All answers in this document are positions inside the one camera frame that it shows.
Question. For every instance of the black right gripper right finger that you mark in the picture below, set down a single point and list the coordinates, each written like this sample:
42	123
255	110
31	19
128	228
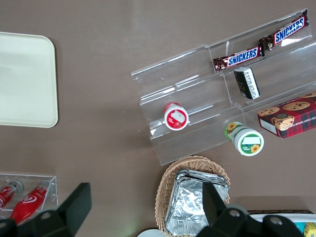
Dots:
214	212

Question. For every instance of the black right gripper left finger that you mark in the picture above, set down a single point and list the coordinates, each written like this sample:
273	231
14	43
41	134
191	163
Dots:
71	209

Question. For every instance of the foil-wrapped sandwich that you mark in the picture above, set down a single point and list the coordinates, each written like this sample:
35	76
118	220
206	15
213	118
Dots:
197	174
187	205

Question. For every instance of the wicker basket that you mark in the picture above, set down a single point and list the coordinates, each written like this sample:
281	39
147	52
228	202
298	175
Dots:
164	192

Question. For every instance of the cream plastic tray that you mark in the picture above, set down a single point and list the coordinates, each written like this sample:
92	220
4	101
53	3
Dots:
27	81

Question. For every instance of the clear acrylic bottle box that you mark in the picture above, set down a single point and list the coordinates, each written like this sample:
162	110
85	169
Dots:
53	187

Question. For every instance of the red drink bottle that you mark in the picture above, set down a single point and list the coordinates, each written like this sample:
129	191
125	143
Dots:
6	193
27	203

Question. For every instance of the white bin with dark rim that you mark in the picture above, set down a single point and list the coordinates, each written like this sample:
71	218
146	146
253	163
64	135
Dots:
281	215

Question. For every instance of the white plate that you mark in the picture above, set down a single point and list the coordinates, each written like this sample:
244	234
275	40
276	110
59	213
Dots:
149	233

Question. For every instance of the green sunflower yogurt cup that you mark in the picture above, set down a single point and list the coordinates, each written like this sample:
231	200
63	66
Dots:
248	143

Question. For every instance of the yellow snack packet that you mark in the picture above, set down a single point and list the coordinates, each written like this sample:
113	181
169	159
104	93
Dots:
310	229

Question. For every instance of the red strawberry yogurt cup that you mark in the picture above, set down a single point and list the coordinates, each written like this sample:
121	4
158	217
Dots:
176	118

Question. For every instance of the clear acrylic tiered display shelf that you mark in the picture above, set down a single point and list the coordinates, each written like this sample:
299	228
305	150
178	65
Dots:
197	93

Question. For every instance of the red tartan cookie box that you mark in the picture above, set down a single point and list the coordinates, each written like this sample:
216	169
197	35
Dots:
293	118

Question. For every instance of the black chocolate pack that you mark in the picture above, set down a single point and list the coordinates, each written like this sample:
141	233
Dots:
247	82

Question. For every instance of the Snickers chocolate bar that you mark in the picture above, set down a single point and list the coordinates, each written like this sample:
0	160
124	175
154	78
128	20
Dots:
240	58
287	31

